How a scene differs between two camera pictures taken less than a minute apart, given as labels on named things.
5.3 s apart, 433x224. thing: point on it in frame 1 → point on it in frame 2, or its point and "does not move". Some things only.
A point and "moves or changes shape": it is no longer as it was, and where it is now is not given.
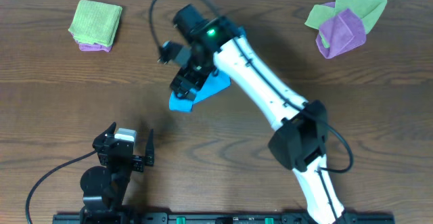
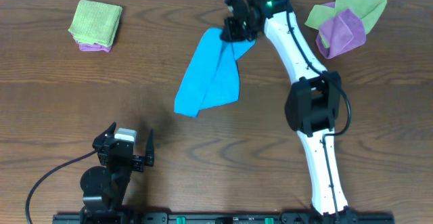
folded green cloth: x=95 y=22 does not move
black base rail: x=218 y=218 does not move
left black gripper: x=126 y=158 does not move
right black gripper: x=189 y=78 → x=233 y=30
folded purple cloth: x=93 y=47 does not move
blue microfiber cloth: x=218 y=84 moves or changes shape
